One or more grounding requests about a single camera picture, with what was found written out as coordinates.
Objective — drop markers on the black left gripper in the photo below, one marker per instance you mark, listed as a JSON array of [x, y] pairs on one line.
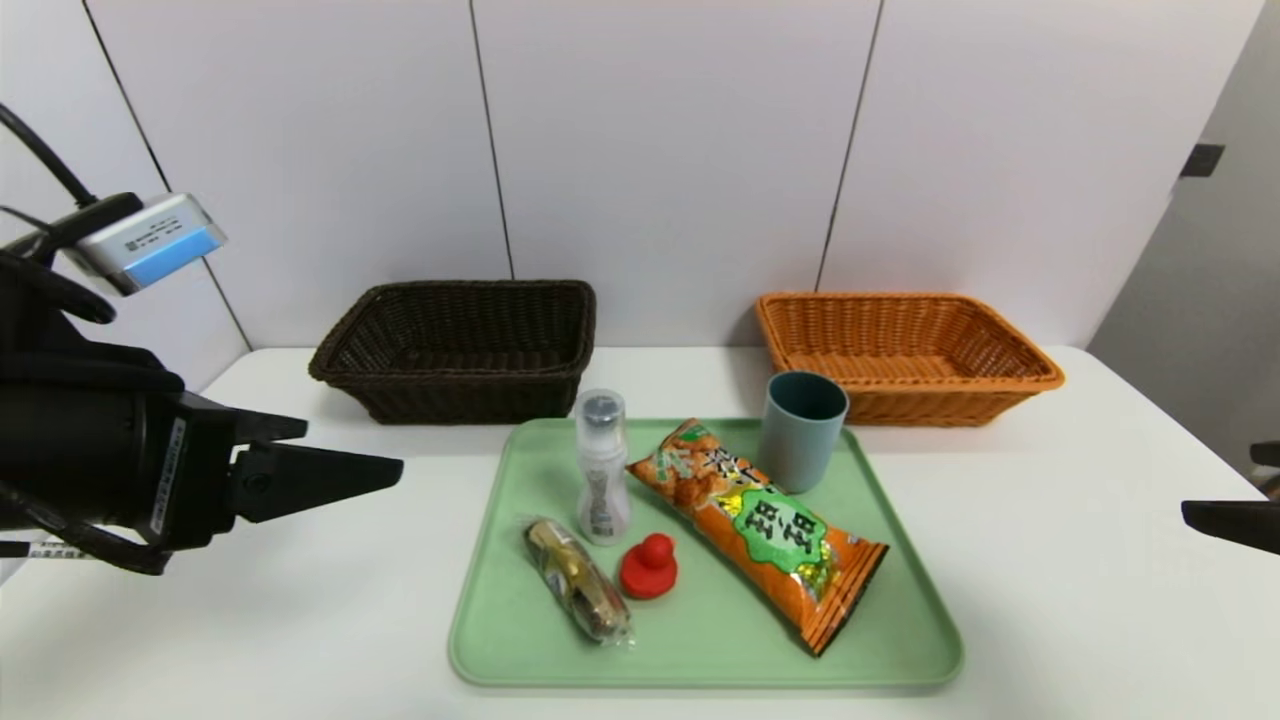
[[196, 472]]

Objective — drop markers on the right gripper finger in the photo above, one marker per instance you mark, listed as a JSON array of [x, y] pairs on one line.
[[1268, 455], [1240, 525]]

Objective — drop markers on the clear-wrapped brown snack pack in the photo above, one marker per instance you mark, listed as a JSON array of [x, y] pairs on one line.
[[575, 580]]

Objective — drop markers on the clear bottle with grey cap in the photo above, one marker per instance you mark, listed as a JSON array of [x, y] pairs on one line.
[[603, 470]]

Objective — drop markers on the red rubber duck toy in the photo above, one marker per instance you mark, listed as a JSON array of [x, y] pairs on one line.
[[648, 575]]

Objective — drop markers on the dark brown wicker basket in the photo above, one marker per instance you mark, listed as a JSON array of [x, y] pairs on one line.
[[470, 395]]

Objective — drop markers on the orange wicker basket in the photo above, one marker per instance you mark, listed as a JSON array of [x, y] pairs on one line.
[[950, 405]]

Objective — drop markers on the blue-grey plastic cup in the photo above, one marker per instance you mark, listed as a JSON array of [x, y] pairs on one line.
[[795, 450]]

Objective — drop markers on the light green plastic tray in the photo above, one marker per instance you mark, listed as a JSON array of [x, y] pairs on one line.
[[700, 640]]

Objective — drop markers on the orange snack bag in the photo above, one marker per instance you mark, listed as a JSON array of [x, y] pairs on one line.
[[760, 540]]

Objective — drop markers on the dark wall-mounted bracket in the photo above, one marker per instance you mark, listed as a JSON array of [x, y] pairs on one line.
[[1200, 160]]

